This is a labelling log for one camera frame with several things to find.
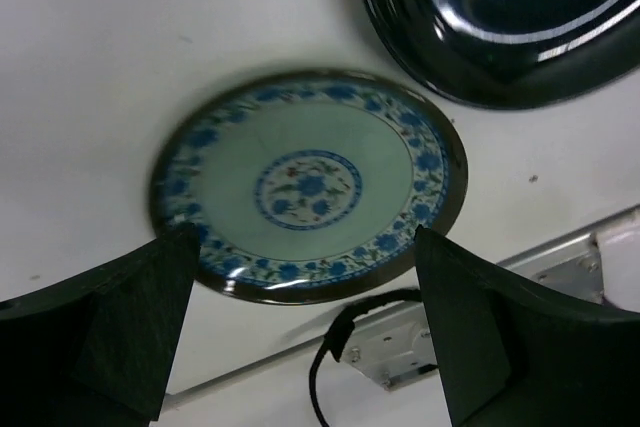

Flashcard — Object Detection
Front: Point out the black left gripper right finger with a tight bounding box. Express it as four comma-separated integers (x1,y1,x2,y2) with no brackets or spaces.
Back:
414,227,639,426

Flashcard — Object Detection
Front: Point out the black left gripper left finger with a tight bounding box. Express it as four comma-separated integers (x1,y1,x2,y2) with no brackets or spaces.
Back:
1,224,200,426

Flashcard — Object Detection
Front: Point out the blue floral green plate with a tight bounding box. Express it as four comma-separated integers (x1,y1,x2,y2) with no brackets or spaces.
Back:
148,69,468,305

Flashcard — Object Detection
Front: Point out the glossy black oval plate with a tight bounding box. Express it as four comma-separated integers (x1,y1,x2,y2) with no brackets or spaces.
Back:
364,0,639,110

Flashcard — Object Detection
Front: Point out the black arm base cable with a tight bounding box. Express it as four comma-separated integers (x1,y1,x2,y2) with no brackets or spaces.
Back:
308,288,424,427

